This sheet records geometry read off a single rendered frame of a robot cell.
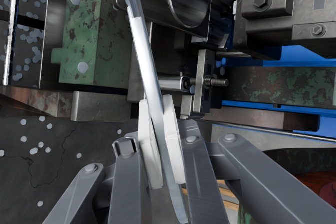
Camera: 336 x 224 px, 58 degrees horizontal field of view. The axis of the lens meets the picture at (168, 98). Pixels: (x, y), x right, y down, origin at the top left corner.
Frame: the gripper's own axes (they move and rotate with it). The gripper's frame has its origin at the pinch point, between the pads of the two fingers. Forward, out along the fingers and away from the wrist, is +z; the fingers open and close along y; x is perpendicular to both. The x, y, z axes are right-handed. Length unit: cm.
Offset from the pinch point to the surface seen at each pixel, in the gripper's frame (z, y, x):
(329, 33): 24.9, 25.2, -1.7
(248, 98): 60, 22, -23
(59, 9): 78, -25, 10
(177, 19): 42.3, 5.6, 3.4
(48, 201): 90, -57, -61
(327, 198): 23.5, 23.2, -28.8
